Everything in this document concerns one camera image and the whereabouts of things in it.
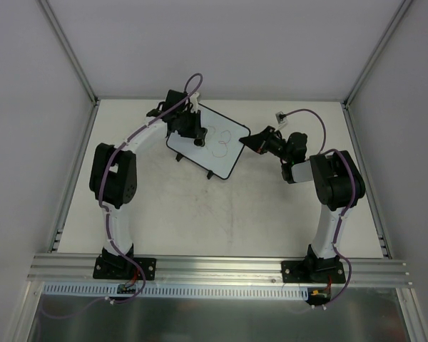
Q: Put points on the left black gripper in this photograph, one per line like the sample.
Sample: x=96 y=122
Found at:
x=193 y=125

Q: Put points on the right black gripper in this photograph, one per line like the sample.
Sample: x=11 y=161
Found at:
x=265 y=140

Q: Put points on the white whiteboard black frame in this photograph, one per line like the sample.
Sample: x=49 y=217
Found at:
x=222 y=147

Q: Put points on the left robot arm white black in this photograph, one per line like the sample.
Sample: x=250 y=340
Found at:
x=114 y=182

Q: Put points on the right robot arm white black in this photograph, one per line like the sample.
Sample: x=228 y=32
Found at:
x=338 y=186

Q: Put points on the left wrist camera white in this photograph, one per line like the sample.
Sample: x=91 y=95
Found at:
x=193 y=103

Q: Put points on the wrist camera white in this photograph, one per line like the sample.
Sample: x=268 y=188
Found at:
x=281 y=120
x=193 y=103

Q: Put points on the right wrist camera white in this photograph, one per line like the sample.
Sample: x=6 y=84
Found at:
x=281 y=120

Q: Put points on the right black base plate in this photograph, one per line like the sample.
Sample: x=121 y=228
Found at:
x=297 y=272

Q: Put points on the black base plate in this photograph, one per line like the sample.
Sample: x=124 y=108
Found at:
x=297 y=272
x=117 y=268

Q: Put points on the left aluminium corner post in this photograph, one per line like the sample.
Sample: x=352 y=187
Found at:
x=67 y=48

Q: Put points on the aluminium corner post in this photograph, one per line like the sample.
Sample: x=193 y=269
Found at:
x=378 y=49
x=67 y=48

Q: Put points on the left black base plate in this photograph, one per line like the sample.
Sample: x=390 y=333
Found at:
x=117 y=268

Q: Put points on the right aluminium corner post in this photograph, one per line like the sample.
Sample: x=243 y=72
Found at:
x=378 y=49

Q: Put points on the aluminium front rail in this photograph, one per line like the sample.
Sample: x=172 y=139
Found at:
x=207 y=270

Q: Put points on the white slotted cable duct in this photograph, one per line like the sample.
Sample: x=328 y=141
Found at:
x=292 y=293

